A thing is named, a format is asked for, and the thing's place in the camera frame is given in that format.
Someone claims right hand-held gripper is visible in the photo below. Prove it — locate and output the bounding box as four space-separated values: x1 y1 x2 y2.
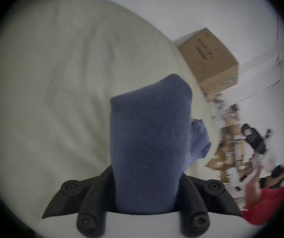
227 123 273 203

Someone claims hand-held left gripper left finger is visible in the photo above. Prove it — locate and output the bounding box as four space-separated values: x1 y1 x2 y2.
42 165 117 238

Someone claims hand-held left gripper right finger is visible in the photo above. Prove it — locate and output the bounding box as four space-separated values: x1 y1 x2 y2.
175 175 243 236

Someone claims dark blue garment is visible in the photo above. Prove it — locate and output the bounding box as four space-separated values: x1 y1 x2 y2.
110 74 212 215

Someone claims person's right hand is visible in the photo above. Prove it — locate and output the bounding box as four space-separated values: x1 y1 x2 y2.
246 167 264 209

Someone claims pile of cardboard cartons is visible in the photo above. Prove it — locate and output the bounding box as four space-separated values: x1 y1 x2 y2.
205 93 247 183

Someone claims person's body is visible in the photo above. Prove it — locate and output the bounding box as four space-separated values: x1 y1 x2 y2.
242 185 284 225

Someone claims brown cardboard carton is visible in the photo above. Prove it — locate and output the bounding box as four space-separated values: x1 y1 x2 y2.
178 27 239 95

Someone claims bed with pale sheet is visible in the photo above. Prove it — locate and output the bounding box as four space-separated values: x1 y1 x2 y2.
0 0 220 235

